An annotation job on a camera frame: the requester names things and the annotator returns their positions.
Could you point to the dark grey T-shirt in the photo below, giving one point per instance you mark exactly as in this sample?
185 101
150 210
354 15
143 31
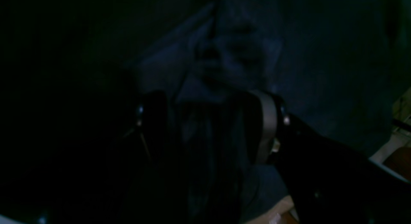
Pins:
331 62

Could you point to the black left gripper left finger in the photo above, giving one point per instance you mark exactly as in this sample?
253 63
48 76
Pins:
113 176

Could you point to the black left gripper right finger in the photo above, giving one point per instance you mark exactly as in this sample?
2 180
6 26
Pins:
329 182

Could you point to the black table cloth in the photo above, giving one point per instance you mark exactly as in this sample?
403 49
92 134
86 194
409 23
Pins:
47 44

